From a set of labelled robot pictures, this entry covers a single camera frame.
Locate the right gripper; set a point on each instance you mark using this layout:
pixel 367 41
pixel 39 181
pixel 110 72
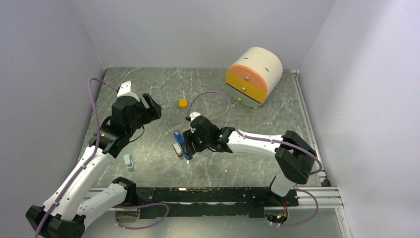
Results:
pixel 190 134

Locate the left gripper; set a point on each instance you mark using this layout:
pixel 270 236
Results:
pixel 150 113

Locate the beige small stapler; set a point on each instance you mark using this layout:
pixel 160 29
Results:
pixel 177 150

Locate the orange cube block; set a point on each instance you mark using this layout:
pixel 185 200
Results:
pixel 182 104

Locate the light blue small stapler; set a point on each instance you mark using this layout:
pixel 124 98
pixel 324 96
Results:
pixel 128 161

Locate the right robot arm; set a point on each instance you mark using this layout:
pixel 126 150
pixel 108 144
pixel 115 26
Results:
pixel 292 153

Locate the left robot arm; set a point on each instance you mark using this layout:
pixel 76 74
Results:
pixel 66 214

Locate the cream round drawer cabinet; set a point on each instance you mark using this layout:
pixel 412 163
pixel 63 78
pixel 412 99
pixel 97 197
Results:
pixel 253 76

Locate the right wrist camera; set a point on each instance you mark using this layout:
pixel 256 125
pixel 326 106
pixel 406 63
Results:
pixel 192 116

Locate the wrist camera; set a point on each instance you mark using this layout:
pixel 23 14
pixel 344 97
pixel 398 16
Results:
pixel 192 116
pixel 127 89

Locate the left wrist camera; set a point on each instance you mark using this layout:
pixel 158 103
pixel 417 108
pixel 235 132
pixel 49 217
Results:
pixel 127 89

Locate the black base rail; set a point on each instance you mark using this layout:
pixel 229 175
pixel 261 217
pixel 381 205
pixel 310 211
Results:
pixel 212 201

